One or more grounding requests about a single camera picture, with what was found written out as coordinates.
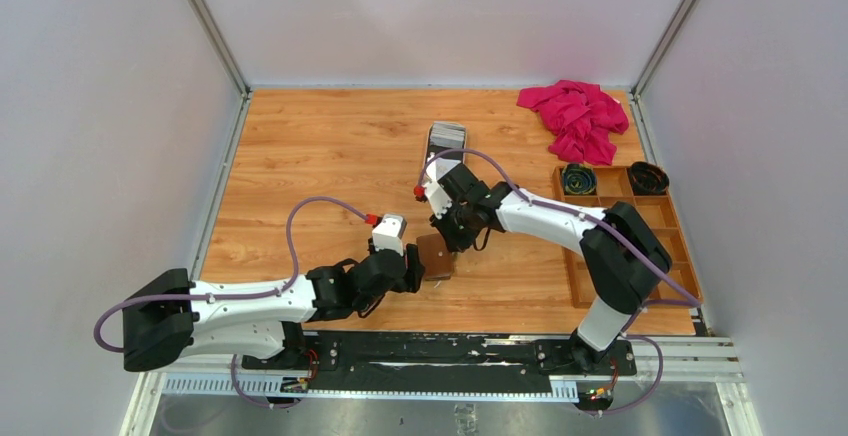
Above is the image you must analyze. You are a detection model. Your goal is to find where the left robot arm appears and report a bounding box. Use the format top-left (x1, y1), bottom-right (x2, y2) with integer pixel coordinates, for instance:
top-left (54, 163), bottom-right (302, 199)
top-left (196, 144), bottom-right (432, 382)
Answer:
top-left (121, 244), bottom-right (425, 372)

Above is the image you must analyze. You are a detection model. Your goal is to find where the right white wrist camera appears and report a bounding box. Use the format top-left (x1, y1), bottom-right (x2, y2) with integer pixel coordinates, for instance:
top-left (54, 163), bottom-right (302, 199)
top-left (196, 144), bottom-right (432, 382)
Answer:
top-left (413, 158), bottom-right (463, 219)

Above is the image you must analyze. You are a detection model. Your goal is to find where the beige oval card tray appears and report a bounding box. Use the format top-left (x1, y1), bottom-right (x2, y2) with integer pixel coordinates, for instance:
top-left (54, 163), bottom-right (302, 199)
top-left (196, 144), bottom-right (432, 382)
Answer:
top-left (424, 144), bottom-right (465, 164)

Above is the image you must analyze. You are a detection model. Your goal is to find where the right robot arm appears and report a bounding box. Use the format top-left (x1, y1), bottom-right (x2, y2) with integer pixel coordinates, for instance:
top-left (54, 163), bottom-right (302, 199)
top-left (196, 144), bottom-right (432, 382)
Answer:
top-left (414, 163), bottom-right (672, 374)

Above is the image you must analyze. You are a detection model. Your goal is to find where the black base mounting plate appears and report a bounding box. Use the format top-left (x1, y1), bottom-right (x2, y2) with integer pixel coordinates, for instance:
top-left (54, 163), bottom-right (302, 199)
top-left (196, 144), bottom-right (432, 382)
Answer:
top-left (241, 330), bottom-right (637, 394)

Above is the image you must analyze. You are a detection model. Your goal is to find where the aluminium rail frame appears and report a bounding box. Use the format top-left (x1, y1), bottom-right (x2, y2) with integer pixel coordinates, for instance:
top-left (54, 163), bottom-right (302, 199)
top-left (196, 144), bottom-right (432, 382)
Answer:
top-left (121, 330), bottom-right (762, 435)

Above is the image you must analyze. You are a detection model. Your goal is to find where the black blue coiled cable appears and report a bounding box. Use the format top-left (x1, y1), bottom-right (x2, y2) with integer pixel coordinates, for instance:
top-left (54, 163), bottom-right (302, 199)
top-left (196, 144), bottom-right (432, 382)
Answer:
top-left (560, 162), bottom-right (599, 197)

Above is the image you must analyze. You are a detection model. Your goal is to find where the pink cloth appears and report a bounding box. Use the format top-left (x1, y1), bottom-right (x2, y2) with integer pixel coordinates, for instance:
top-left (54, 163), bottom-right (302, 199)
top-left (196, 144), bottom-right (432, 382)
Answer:
top-left (516, 80), bottom-right (630, 166)

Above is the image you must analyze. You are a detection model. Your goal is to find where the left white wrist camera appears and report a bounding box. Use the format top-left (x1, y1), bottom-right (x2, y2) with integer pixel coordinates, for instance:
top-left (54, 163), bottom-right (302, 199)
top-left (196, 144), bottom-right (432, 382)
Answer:
top-left (365, 214), bottom-right (407, 256)

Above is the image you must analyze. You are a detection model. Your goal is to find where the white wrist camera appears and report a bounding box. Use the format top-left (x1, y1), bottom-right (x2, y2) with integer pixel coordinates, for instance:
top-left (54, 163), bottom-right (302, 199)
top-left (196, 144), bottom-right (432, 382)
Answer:
top-left (413, 158), bottom-right (463, 219)
top-left (365, 214), bottom-right (407, 256)

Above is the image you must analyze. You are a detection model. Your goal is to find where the wooden compartment organizer tray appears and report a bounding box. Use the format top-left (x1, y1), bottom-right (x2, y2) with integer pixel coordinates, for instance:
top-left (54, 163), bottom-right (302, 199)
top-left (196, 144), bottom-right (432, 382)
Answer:
top-left (551, 165), bottom-right (705, 310)

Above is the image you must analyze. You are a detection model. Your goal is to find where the brown leather card holder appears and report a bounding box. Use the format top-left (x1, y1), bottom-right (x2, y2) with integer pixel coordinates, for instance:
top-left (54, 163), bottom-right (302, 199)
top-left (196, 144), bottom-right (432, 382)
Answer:
top-left (416, 233), bottom-right (455, 281)

